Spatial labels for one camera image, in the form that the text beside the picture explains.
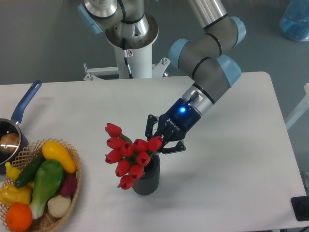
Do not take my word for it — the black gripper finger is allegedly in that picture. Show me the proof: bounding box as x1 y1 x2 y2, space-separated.
158 141 186 154
145 115 160 141

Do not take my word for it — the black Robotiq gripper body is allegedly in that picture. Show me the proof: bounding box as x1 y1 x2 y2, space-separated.
154 98 201 144

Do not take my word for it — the red tulip bouquet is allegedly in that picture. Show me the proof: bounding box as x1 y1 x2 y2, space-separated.
104 123 163 190

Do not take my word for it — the dark grey ribbed vase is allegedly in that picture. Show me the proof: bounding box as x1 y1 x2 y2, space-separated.
133 155 161 196

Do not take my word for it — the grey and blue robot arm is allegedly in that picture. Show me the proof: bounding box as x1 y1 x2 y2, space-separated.
78 0 246 154

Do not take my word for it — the yellow squash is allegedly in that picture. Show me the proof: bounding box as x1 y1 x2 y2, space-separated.
42 141 77 174

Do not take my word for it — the purple red onion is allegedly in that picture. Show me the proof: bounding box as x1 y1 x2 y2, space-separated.
59 174 77 196

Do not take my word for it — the green bok choy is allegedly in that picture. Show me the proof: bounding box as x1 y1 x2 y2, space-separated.
29 159 64 219

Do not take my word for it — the white garlic bulb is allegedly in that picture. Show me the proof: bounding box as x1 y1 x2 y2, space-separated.
47 194 71 218

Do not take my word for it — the dark green cucumber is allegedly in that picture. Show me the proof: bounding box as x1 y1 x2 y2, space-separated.
14 152 45 189

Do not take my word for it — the black device at table edge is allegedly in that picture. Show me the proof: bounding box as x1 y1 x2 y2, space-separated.
291 196 309 221

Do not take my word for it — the brown bread roll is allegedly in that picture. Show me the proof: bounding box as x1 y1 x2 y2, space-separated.
0 133 19 154

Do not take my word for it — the small yellow banana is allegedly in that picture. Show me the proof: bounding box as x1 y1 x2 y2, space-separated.
5 162 34 189

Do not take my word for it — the blue transparent bag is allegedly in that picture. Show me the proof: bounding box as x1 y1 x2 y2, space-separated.
279 0 309 42

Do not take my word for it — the yellow bell pepper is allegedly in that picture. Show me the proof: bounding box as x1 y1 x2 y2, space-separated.
0 184 32 208

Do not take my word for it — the orange fruit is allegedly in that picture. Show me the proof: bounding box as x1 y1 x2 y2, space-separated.
5 203 33 232

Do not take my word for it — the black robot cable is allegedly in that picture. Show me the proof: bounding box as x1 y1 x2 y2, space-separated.
121 37 134 79

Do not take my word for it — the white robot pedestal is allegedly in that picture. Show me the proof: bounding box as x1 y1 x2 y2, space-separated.
84 13 170 80

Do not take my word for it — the white metal frame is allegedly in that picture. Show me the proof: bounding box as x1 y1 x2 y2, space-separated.
284 83 309 130

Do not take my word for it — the blue handled saucepan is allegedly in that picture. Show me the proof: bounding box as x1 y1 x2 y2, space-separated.
0 80 42 174

